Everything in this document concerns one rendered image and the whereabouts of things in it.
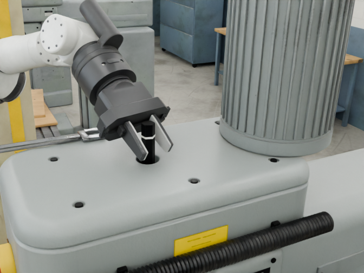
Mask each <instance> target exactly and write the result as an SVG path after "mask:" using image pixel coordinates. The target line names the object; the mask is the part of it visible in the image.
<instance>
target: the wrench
mask: <svg viewBox="0 0 364 273"><path fill-rule="evenodd" d="M96 133H100V132H99V130H98V129H97V128H90V129H84V130H81V131H78V132H77V133H75V134H68V135H62V136H55V137H50V138H43V139H36V140H29V141H22V142H16V143H11V144H5V145H0V153H5V152H12V151H18V150H25V149H29V148H35V147H42V146H49V145H56V144H62V143H67V142H73V141H79V140H82V141H83V142H88V141H90V142H91V141H97V140H104V138H100V137H99V134H96ZM90 134H96V135H90ZM87 135H89V136H87Z"/></svg>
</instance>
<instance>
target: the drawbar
mask: <svg viewBox="0 0 364 273"><path fill-rule="evenodd" d="M141 135H142V136H143V137H146V138H147V137H153V136H154V135H155V122H153V121H143V122H142V123H141ZM141 141H142V142H143V144H144V146H145V147H146V149H147V151H148V155H147V157H146V159H145V160H143V161H141V163H142V164H145V165H149V164H155V137H154V138H153V139H144V138H142V137H141Z"/></svg>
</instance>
